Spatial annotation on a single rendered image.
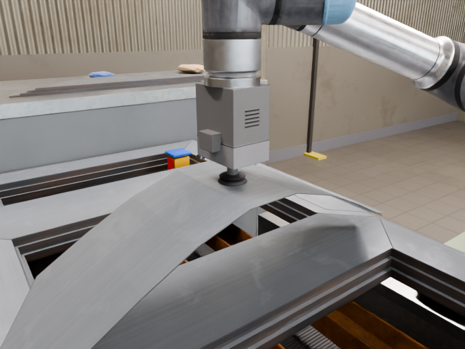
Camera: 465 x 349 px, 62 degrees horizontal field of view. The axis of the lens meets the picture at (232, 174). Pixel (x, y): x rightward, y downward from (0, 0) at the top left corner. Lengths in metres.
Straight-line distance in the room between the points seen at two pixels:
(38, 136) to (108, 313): 0.89
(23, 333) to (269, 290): 0.33
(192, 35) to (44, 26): 1.07
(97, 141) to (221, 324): 0.89
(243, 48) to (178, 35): 2.72
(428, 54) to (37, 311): 0.70
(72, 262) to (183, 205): 0.16
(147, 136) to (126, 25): 1.75
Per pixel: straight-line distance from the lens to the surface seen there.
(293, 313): 0.61
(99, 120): 1.31
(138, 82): 1.46
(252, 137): 0.51
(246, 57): 0.49
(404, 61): 0.75
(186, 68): 1.90
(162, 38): 3.15
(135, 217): 0.55
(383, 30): 0.71
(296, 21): 0.53
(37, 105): 1.26
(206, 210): 0.50
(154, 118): 1.38
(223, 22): 0.49
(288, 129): 3.99
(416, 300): 0.99
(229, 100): 0.49
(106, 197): 0.98
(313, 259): 0.71
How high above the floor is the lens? 1.24
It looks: 20 degrees down
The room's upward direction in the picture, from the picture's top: straight up
